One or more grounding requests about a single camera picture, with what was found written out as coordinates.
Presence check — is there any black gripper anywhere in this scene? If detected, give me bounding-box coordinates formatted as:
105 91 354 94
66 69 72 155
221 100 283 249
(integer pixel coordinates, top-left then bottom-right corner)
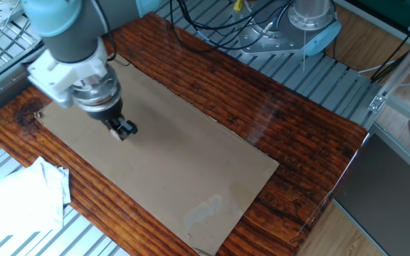
85 99 139 141

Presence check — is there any brown cardboard sheet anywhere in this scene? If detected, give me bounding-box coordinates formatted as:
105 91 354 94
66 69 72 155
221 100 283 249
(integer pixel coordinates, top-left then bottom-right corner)
33 53 280 256

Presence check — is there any white crumpled cloth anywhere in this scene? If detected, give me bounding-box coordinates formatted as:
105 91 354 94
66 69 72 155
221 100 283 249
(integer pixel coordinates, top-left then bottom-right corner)
0 156 73 235

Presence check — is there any brown wooden board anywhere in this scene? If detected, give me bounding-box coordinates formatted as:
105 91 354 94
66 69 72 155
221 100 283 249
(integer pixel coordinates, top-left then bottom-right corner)
0 12 369 256

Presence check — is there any grey flat panel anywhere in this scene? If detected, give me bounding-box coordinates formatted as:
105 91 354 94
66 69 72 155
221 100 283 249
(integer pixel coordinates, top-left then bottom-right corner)
332 133 410 256

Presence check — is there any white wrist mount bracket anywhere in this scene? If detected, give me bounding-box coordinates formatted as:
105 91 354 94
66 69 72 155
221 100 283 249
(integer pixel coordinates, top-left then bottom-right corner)
26 37 110 110

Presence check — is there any grey aluminium rail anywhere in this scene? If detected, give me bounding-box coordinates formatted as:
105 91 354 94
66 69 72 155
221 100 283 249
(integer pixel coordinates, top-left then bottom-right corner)
0 42 46 124

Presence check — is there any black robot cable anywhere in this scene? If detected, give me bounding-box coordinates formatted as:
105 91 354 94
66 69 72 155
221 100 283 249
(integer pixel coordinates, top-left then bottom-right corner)
169 0 295 50

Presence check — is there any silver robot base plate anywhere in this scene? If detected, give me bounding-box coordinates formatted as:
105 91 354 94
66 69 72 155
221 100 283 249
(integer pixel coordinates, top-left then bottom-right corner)
238 10 329 56

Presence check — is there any white cable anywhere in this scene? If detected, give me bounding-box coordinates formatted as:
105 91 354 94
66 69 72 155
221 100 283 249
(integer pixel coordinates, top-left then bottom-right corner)
357 58 400 75

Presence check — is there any black cable bundle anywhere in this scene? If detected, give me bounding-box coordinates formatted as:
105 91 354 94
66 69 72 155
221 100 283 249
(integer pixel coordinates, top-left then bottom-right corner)
370 6 410 85

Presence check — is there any aluminium frame post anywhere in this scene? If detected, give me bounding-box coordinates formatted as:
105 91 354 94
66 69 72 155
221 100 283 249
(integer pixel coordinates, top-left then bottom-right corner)
368 24 410 132

